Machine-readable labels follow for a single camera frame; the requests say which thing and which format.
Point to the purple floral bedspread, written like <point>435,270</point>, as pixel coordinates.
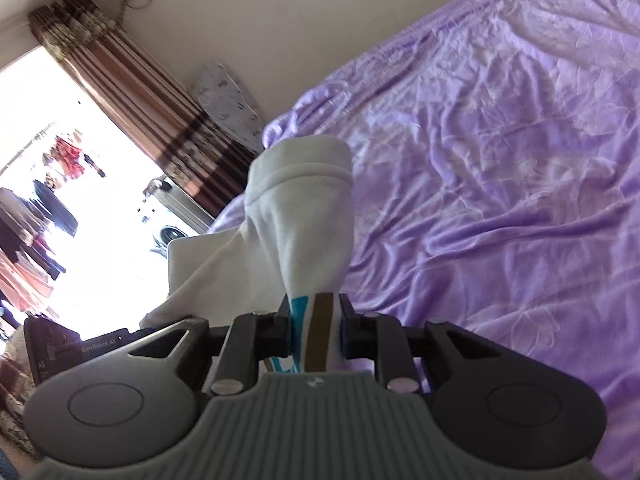
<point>475,160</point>

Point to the white patterned tied curtain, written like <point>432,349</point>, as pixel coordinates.
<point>230,100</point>

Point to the brown striped curtain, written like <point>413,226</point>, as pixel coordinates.
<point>135,85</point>

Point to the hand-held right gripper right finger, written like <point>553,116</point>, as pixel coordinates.
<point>346,332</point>

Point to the washing machine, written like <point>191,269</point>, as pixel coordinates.
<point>170,232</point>

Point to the row of hanging clothes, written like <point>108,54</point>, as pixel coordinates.
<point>45,210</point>

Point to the white t-shirt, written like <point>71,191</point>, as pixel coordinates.
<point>300,220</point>

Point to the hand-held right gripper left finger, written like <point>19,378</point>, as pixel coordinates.
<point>282,332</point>

